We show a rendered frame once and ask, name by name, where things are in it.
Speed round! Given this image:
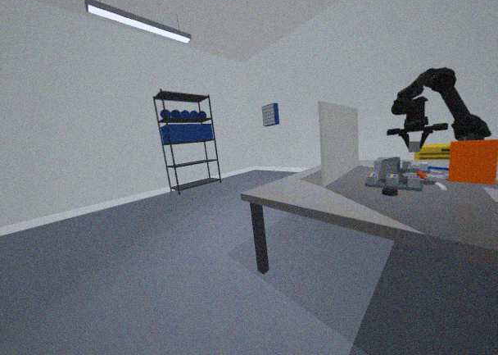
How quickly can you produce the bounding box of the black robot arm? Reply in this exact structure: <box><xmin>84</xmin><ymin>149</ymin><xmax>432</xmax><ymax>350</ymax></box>
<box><xmin>392</xmin><ymin>67</ymin><xmax>491</xmax><ymax>141</ymax></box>

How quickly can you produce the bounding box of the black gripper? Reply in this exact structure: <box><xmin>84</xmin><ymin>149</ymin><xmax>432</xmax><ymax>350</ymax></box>
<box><xmin>387</xmin><ymin>112</ymin><xmax>448</xmax><ymax>150</ymax></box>

